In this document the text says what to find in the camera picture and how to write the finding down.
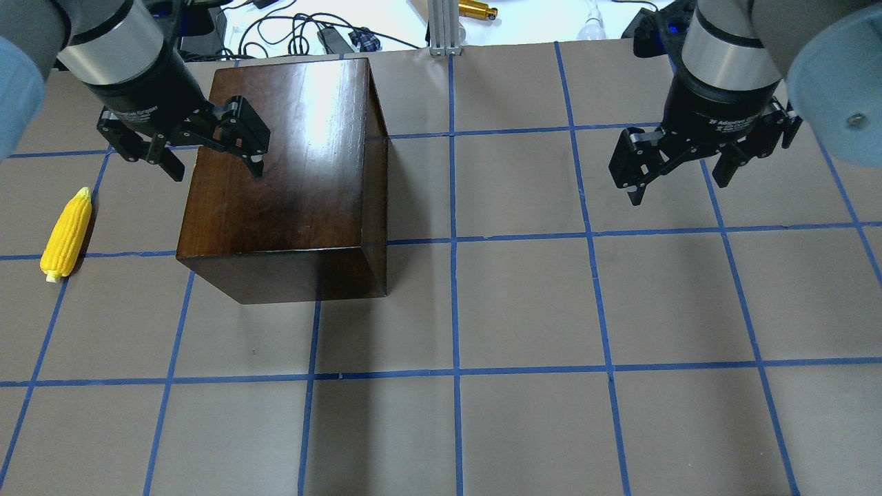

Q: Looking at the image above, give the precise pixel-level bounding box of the dark brown wooden cabinet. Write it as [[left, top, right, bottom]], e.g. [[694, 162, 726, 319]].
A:
[[176, 59, 389, 304]]

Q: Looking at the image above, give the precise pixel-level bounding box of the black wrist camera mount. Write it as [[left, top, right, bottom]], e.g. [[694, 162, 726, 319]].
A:
[[621, 1, 697, 59]]

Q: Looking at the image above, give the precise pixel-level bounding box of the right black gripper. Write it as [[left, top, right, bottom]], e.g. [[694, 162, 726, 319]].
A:
[[608, 72, 803, 206]]

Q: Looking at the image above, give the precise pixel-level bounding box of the black cables bundle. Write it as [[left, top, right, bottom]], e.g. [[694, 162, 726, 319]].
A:
[[222, 0, 421, 59]]

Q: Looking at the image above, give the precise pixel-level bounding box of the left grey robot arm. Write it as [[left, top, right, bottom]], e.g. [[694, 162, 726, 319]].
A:
[[1, 1, 271, 181]]

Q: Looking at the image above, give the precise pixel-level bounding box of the gold cylindrical tool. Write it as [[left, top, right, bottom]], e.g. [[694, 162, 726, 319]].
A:
[[458, 0, 499, 21]]

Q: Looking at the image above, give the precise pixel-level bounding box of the yellow toy corn cob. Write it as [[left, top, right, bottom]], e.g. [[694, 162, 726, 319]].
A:
[[40, 187, 92, 283]]

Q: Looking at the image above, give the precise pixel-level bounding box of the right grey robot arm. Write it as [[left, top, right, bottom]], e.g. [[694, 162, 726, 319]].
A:
[[608, 1, 881, 206]]

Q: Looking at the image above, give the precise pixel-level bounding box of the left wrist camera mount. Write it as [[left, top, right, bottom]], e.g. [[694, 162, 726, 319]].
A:
[[144, 1, 230, 56]]

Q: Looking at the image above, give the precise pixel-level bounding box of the aluminium profile post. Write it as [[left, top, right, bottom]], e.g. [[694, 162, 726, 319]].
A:
[[427, 0, 462, 57]]

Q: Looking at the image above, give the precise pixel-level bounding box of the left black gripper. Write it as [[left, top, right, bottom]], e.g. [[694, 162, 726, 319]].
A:
[[88, 50, 271, 182]]

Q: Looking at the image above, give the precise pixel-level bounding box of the white light bulb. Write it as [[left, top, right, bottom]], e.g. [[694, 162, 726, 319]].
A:
[[577, 0, 607, 41]]

